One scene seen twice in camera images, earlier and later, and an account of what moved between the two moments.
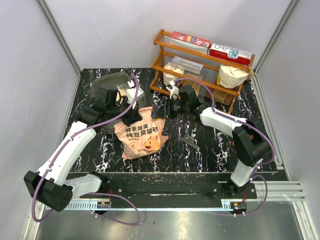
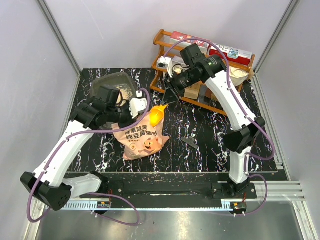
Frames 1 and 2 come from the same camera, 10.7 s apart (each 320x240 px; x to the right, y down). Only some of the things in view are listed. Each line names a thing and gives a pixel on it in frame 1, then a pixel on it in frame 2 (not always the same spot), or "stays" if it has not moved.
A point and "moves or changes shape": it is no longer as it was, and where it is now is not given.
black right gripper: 160,113 to 172,94
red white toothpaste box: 189,42 stays
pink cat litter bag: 142,138 moves or changes shape
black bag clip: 190,141 stays
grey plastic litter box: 116,79 stays
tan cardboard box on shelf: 196,86 stays
